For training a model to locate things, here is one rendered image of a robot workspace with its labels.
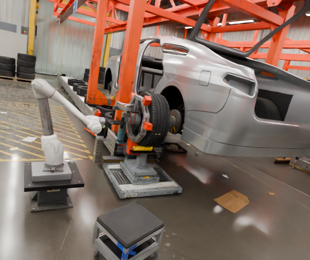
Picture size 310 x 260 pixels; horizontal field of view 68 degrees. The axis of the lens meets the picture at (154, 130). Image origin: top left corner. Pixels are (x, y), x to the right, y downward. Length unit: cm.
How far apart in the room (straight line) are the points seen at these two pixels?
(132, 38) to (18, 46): 1055
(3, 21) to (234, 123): 1422
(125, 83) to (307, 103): 248
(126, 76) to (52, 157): 142
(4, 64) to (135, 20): 808
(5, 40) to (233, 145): 1218
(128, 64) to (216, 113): 140
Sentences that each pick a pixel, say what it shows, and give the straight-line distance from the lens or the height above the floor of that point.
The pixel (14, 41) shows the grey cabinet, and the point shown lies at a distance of 1334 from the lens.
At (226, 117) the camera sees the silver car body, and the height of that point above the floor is 116.
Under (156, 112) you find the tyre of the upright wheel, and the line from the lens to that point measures 255.
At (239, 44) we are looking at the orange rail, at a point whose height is 309.
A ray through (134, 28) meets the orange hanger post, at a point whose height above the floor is 190.
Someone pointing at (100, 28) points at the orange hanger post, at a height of 204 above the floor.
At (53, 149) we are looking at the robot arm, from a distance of 234.
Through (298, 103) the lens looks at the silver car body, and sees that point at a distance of 382.
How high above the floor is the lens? 144
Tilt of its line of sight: 14 degrees down
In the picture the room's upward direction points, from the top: 11 degrees clockwise
